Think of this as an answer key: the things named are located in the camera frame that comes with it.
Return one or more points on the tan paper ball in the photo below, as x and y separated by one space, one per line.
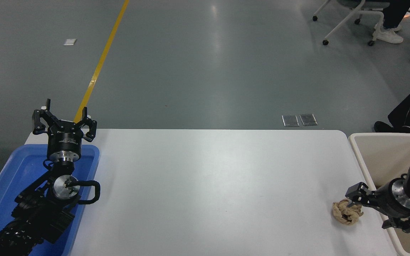
345 215

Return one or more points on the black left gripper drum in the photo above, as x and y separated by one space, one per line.
64 140

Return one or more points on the metal floor plate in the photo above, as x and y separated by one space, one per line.
290 120
308 119

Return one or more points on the white office chair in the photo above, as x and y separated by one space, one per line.
347 16

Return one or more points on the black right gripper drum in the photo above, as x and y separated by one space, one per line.
388 202

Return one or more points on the large pale plastic bin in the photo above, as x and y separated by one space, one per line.
386 156

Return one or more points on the blue plastic tray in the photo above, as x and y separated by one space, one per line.
23 167

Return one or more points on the seated person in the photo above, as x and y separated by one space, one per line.
392 21

